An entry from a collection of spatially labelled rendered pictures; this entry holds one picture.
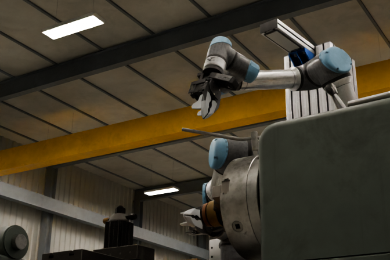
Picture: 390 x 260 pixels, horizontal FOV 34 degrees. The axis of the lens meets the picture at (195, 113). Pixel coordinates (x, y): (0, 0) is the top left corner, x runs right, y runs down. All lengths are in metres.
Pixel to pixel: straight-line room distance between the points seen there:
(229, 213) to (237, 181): 0.09
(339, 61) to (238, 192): 0.80
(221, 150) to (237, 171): 0.47
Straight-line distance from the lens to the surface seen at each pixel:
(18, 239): 2.63
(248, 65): 2.24
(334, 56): 2.45
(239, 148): 2.37
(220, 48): 2.21
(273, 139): 1.78
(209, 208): 2.04
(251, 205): 1.83
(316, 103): 2.92
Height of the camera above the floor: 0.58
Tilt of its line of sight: 23 degrees up
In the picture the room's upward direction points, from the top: 1 degrees clockwise
